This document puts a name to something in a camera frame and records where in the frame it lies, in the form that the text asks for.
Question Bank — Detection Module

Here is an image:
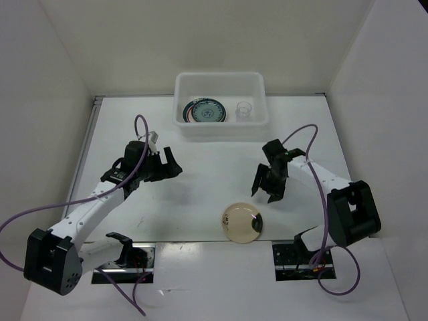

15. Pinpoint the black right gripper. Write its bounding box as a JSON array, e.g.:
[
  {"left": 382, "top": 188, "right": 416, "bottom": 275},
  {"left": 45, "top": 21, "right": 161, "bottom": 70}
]
[{"left": 251, "top": 163, "right": 287, "bottom": 203}]

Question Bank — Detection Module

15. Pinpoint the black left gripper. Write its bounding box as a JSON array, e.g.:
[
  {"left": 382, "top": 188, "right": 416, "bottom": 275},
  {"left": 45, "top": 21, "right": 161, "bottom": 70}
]
[{"left": 137, "top": 146, "right": 182, "bottom": 182}]

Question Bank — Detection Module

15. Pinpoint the beige plate with calligraphy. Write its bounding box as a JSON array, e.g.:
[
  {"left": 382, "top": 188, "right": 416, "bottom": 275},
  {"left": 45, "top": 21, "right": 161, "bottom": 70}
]
[{"left": 221, "top": 202, "right": 263, "bottom": 244}]

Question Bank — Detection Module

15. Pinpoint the blue patterned small plate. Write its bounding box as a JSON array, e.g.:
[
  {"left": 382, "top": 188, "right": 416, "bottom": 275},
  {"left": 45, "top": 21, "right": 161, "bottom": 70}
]
[{"left": 191, "top": 100, "right": 226, "bottom": 122}]

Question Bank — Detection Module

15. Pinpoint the teal red ring plate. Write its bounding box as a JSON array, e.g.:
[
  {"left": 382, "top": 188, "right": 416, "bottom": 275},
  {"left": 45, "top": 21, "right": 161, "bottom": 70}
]
[{"left": 182, "top": 98, "right": 226, "bottom": 117}]

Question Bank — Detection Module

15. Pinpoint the beige flower pattern plate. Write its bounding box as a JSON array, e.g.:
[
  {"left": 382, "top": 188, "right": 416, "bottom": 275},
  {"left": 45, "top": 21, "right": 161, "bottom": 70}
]
[{"left": 183, "top": 104, "right": 196, "bottom": 123}]

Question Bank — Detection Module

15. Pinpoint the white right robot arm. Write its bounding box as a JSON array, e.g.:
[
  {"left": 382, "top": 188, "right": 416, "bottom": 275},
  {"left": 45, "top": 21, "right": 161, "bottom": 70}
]
[{"left": 251, "top": 139, "right": 381, "bottom": 263}]

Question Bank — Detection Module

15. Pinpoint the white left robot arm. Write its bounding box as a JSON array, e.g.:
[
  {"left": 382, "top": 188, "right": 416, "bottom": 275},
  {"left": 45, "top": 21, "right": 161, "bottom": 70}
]
[{"left": 23, "top": 131, "right": 183, "bottom": 296}]

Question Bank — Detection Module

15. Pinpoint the clear glass cup in bin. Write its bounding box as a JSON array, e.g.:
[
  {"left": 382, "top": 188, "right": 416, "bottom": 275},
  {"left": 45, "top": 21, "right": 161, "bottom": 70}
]
[{"left": 235, "top": 101, "right": 252, "bottom": 122}]

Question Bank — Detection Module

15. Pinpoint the white plastic bin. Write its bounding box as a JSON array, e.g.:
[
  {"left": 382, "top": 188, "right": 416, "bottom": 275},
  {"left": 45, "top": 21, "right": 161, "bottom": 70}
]
[{"left": 173, "top": 72, "right": 270, "bottom": 142}]

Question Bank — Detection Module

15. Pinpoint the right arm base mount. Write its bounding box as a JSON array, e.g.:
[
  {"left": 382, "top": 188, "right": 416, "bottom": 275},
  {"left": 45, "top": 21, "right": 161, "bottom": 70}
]
[{"left": 272, "top": 241, "right": 336, "bottom": 282}]

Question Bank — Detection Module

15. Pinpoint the aluminium table edge rail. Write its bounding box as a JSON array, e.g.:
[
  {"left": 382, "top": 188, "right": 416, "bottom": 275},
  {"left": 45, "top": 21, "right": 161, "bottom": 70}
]
[{"left": 66, "top": 96, "right": 105, "bottom": 203}]

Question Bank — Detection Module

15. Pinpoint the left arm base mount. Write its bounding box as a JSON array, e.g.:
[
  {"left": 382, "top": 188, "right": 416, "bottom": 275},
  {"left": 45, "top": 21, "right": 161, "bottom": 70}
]
[{"left": 100, "top": 243, "right": 156, "bottom": 284}]

